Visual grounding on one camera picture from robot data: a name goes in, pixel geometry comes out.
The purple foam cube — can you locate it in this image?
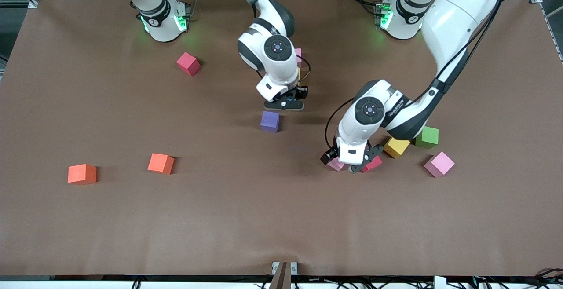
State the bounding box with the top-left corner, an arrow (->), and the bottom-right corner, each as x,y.
260,111 -> 281,133

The brown paper table cover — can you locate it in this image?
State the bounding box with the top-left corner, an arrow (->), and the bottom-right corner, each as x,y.
0,0 -> 563,277

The red foam cube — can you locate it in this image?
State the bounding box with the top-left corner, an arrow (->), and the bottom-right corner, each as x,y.
362,155 -> 383,173
176,52 -> 201,77

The metal bracket with brown post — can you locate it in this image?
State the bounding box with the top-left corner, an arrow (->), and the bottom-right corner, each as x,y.
271,261 -> 298,289

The orange foam cube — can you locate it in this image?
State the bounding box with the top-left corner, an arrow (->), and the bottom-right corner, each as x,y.
67,164 -> 97,185
147,153 -> 175,175

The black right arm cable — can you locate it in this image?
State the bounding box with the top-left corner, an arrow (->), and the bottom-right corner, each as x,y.
229,0 -> 311,87

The green foam cube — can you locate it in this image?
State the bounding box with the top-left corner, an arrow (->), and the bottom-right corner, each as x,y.
415,126 -> 439,149

